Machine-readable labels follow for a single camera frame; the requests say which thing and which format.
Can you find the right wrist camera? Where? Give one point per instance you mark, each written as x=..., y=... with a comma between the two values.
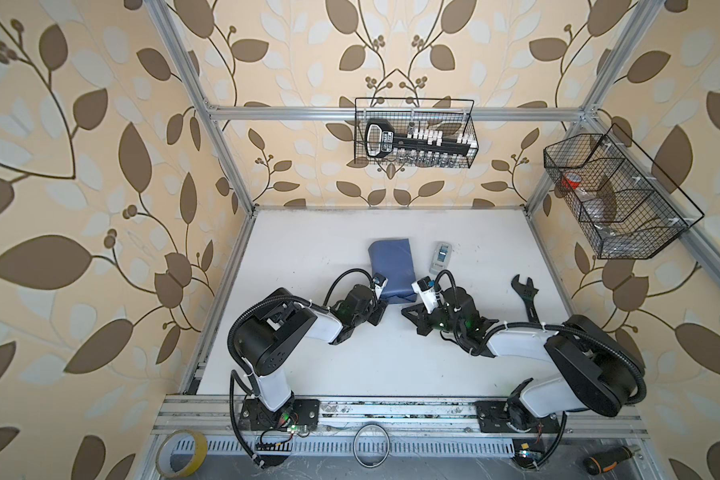
x=429, y=292

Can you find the black socket set holder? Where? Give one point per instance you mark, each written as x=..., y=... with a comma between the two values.
x=380, y=139

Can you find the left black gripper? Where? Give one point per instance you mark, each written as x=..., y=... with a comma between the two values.
x=379, y=313

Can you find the back wire basket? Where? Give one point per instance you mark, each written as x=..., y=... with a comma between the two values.
x=451, y=116

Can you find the blue wrapping paper sheet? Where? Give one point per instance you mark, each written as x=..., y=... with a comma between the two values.
x=392, y=259

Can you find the orange handled screwdriver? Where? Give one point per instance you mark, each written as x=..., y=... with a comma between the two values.
x=605, y=461

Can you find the black adjustable wrench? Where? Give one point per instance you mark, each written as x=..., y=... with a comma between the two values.
x=527, y=292

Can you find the wire basket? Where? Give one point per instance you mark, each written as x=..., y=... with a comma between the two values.
x=451, y=116
x=629, y=206

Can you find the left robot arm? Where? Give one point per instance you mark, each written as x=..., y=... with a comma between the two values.
x=266, y=334

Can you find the yellow tape roll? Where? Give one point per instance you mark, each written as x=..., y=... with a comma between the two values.
x=181, y=454

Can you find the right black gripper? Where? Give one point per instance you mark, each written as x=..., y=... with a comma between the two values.
x=420, y=319

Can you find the right wire basket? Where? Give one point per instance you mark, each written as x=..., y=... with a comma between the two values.
x=629, y=206

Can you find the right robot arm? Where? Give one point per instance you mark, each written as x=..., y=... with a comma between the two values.
x=593, y=371

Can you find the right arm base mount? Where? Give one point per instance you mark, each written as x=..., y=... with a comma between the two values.
x=496, y=417

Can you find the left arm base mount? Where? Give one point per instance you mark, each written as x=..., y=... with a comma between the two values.
x=297, y=414

